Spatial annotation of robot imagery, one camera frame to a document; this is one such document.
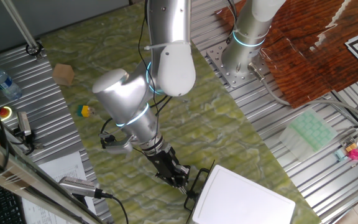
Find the green grid plastic sheet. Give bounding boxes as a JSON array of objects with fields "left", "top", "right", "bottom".
[{"left": 278, "top": 108, "right": 338, "bottom": 162}]

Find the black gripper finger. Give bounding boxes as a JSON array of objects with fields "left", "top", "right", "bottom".
[
  {"left": 155, "top": 172, "right": 188, "bottom": 195},
  {"left": 174, "top": 164, "right": 191, "bottom": 187}
]

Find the yellow teal clear toy brick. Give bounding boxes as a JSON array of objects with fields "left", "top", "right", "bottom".
[{"left": 76, "top": 105, "right": 94, "bottom": 118}]

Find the aluminium frame bar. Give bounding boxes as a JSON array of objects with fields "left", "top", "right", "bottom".
[{"left": 0, "top": 129, "right": 105, "bottom": 224}]

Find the wrist camera with silver bracket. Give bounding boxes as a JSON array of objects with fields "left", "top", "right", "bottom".
[{"left": 98, "top": 117, "right": 135, "bottom": 155}]

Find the red-brown wood grain board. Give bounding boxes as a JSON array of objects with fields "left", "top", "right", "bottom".
[{"left": 214, "top": 0, "right": 358, "bottom": 109}]

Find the clear water bottle blue cap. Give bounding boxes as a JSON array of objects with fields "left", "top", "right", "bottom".
[{"left": 0, "top": 65, "right": 23, "bottom": 101}]

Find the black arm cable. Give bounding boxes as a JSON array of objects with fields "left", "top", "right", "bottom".
[{"left": 137, "top": 0, "right": 173, "bottom": 147}]

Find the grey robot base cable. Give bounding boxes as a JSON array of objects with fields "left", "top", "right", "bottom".
[{"left": 247, "top": 62, "right": 358, "bottom": 125}]

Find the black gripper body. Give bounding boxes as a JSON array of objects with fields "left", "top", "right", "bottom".
[{"left": 146, "top": 143, "right": 183, "bottom": 184}]

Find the red emergency stop button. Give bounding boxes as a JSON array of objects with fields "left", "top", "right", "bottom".
[{"left": 0, "top": 105, "right": 14, "bottom": 122}]

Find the black clamp device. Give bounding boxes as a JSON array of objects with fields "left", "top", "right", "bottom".
[{"left": 12, "top": 111, "right": 43, "bottom": 155}]

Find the printed white paper sheet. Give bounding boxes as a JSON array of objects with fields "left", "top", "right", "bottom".
[{"left": 22, "top": 151, "right": 98, "bottom": 224}]

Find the white drawer cabinet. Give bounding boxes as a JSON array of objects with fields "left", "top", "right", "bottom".
[{"left": 191, "top": 164, "right": 296, "bottom": 224}]

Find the large wooden block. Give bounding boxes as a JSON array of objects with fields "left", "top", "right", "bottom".
[{"left": 52, "top": 63, "right": 75, "bottom": 87}]

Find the green marble pattern mat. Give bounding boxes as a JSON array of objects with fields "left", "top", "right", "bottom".
[{"left": 39, "top": 0, "right": 323, "bottom": 224}]

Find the light blue block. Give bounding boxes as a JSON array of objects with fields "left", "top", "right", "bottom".
[{"left": 335, "top": 148, "right": 349, "bottom": 162}]

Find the metal pole with black ring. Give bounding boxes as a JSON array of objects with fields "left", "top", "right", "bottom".
[{"left": 1, "top": 0, "right": 45, "bottom": 57}]

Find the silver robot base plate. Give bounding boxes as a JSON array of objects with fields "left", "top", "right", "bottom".
[{"left": 206, "top": 40, "right": 272, "bottom": 89}]

